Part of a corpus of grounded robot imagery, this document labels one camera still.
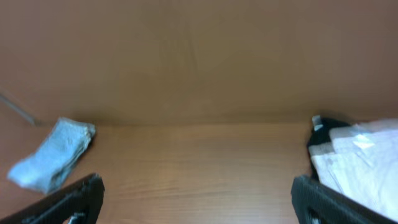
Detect light blue denim shorts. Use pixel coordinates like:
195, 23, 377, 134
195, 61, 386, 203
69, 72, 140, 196
7, 118, 96, 194

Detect beige trousers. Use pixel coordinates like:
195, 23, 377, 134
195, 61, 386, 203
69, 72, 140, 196
312, 119, 397, 221

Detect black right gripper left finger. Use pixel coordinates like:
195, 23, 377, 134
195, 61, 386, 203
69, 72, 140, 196
1, 173, 105, 224

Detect black garment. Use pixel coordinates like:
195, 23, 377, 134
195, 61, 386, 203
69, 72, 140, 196
307, 115, 351, 181

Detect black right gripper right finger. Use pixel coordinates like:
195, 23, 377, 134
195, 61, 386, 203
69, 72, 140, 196
291, 175, 397, 224

